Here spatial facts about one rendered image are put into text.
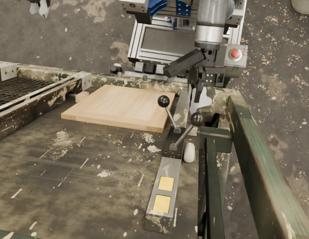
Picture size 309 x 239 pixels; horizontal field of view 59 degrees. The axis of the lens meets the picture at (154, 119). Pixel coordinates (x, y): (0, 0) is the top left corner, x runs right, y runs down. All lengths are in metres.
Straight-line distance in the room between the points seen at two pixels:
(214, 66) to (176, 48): 1.46
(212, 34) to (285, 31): 1.94
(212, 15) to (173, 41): 1.52
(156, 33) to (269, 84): 1.02
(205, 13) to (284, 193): 0.47
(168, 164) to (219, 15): 0.40
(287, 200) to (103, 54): 2.15
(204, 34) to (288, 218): 0.47
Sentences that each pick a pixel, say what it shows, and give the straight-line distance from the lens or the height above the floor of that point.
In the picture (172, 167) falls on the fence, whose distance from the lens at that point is 0.67.
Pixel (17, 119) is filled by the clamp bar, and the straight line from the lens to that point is 0.96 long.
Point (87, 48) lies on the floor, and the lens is 2.61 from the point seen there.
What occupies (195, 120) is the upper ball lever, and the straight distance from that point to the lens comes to 0.69.
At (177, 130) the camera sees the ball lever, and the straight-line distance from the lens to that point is 0.83.
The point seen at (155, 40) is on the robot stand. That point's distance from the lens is 2.28.
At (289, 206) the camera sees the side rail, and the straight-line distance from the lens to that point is 0.62.
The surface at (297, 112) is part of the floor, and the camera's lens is 2.47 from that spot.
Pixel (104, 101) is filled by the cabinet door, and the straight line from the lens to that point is 1.20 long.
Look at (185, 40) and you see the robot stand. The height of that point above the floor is 0.21.
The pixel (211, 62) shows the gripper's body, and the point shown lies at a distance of 0.79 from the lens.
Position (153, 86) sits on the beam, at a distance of 1.41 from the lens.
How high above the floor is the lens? 2.24
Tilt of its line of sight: 78 degrees down
